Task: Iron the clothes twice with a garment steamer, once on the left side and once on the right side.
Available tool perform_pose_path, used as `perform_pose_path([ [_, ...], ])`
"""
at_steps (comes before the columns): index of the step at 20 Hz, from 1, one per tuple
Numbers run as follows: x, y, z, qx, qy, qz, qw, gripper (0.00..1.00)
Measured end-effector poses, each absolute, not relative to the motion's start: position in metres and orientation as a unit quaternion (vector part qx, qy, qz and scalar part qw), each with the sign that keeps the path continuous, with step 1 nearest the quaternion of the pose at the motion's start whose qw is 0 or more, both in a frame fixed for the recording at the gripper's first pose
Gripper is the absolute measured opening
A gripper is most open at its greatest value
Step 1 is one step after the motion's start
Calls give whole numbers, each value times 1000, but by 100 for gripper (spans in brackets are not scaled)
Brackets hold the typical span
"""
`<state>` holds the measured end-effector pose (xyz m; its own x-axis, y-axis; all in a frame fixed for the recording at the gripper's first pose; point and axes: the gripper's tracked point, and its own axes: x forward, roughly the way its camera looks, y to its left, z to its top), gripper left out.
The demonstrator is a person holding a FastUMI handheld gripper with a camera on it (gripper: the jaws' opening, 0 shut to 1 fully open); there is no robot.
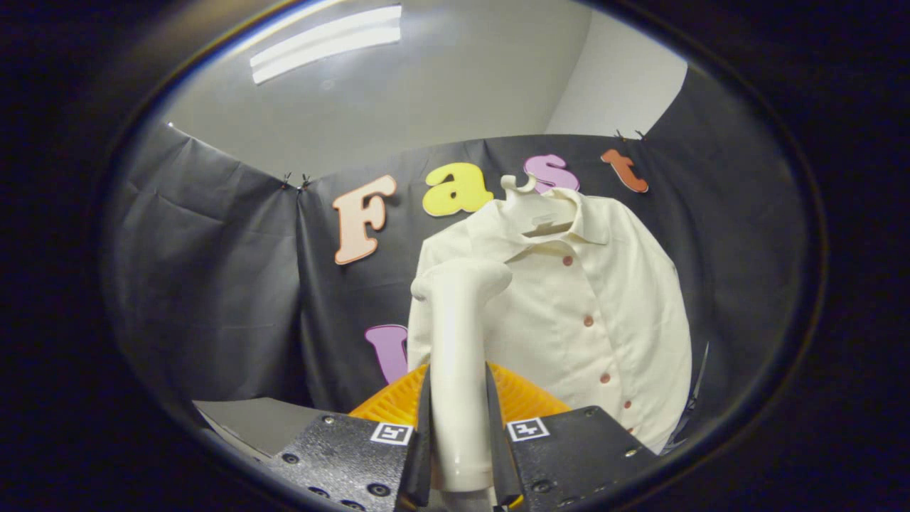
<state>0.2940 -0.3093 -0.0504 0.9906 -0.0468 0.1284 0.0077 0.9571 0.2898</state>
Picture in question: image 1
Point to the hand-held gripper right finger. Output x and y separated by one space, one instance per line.
569 448

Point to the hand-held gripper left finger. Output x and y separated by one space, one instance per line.
355 455

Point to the cream button-up shirt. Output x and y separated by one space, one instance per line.
611 299

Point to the white clothes hanger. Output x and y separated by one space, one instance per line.
530 206

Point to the grey cabinet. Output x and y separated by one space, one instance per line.
263 423

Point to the black backdrop cloth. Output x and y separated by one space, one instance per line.
213 284

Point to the pair of black clips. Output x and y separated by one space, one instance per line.
296 181
628 134

